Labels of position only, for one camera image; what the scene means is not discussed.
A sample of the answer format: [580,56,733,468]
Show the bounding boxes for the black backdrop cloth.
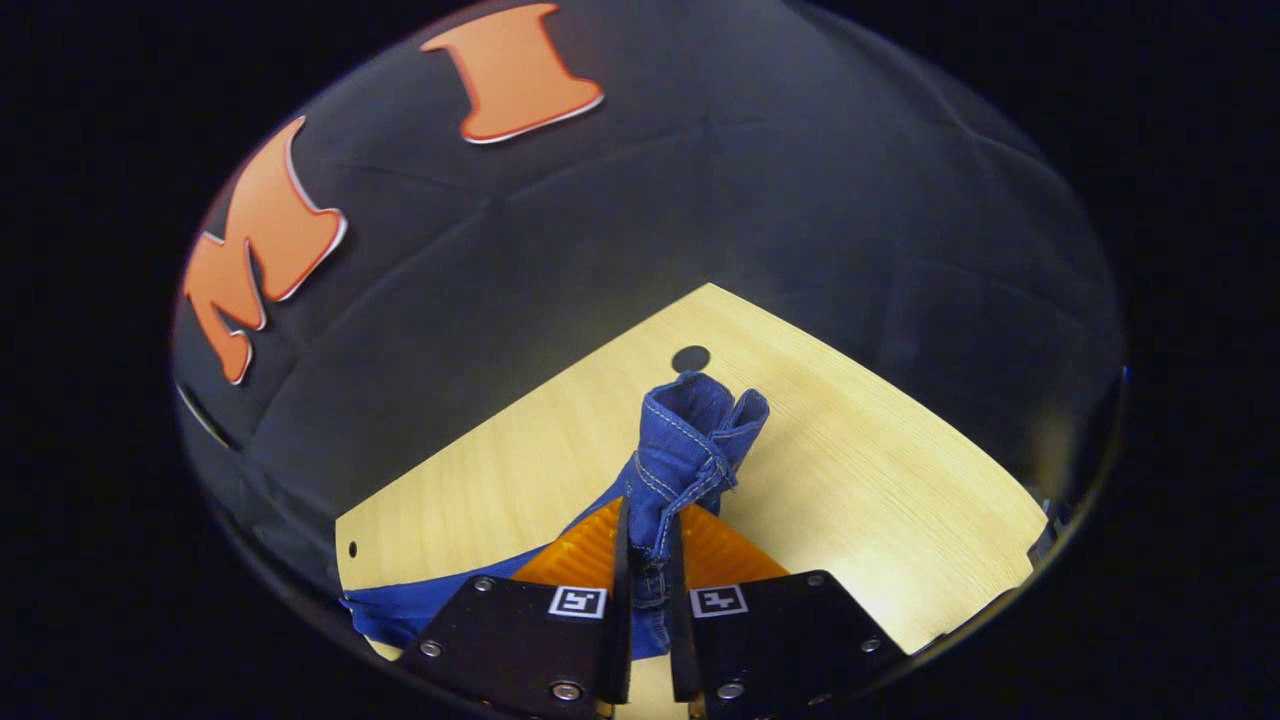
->
[170,0,1126,621]

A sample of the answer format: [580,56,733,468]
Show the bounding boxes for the blue jeans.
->
[340,372,771,661]

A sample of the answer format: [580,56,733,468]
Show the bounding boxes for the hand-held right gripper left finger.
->
[395,497,634,720]

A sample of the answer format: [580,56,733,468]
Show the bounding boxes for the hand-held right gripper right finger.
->
[668,503,907,717]

